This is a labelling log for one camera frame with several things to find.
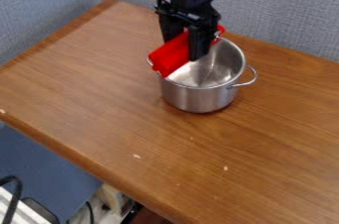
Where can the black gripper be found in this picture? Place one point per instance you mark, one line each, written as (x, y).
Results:
(194, 14)

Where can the red block object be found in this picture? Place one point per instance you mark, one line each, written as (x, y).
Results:
(172, 55)

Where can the stainless steel pot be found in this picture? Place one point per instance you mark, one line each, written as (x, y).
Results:
(204, 86)

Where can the white clutter under table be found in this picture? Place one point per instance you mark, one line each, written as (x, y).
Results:
(109, 207)

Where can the white appliance with vents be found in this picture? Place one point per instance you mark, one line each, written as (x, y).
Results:
(30, 211)

